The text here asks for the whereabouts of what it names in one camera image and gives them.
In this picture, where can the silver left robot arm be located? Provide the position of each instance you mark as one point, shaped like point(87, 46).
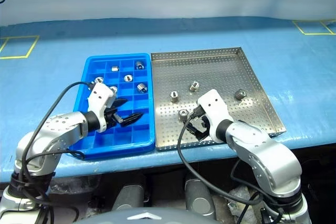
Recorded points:
point(52, 140)

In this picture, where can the perforated metal tray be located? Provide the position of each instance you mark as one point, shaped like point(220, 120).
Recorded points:
point(210, 69)

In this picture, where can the grey rounded shape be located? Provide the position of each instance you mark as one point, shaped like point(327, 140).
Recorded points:
point(128, 197)
point(199, 197)

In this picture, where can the metal nut in tray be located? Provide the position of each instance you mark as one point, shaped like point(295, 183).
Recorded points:
point(174, 96)
point(183, 114)

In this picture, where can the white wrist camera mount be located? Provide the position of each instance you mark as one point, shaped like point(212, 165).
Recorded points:
point(99, 98)
point(214, 106)

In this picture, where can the yellow tape square marking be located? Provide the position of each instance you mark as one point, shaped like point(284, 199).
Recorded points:
point(29, 51)
point(302, 30)
point(329, 26)

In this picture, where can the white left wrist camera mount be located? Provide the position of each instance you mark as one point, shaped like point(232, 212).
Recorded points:
point(99, 98)

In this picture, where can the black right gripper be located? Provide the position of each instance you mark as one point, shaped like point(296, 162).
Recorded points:
point(203, 127)

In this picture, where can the grey robot torso with emblem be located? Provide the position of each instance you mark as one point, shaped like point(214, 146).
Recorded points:
point(147, 216)

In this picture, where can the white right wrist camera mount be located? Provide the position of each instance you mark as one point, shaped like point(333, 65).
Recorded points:
point(214, 106)

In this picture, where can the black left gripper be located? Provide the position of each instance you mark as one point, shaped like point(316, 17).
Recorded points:
point(111, 119)

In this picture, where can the blue compartment tray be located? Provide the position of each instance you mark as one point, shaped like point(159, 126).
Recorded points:
point(123, 140)

